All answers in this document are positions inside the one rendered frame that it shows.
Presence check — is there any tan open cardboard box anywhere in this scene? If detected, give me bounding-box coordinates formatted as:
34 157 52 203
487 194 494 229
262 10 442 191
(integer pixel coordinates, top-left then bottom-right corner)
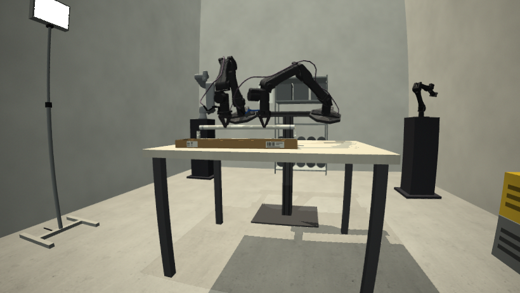
175 139 297 149

